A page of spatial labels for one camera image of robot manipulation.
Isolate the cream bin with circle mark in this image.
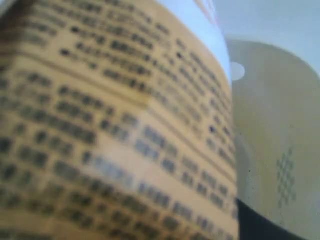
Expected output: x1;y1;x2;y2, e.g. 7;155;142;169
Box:
227;39;320;240

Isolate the orange snack bag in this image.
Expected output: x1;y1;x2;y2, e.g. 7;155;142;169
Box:
0;0;240;240

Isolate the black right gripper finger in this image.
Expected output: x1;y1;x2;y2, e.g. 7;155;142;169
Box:
236;199;304;240

